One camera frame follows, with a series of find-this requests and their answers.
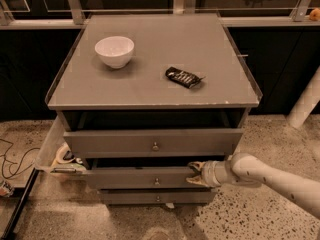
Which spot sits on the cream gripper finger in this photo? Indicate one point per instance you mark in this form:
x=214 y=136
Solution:
x=196 y=166
x=197 y=180

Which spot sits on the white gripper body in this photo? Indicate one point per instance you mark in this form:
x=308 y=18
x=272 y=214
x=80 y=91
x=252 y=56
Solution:
x=208 y=174

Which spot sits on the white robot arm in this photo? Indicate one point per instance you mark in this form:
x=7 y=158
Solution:
x=244 y=169

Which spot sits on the grey top drawer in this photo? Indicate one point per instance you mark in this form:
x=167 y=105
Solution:
x=151 y=133

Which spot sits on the grey drawer cabinet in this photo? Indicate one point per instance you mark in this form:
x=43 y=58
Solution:
x=196 y=43

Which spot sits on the black snack wrapper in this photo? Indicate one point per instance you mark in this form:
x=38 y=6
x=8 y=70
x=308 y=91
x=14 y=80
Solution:
x=183 y=78

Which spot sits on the white pillar leg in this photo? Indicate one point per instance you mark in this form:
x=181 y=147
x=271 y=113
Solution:
x=307 y=101

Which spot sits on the white ceramic bowl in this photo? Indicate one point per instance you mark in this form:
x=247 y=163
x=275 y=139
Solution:
x=115 y=51

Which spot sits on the clear plastic storage bin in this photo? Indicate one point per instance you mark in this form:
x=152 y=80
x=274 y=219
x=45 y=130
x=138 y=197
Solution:
x=50 y=157

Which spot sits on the orange fruit on ledge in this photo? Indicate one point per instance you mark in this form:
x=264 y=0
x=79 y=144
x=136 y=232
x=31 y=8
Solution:
x=315 y=14

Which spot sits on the metal window railing frame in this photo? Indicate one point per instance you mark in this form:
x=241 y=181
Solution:
x=50 y=14

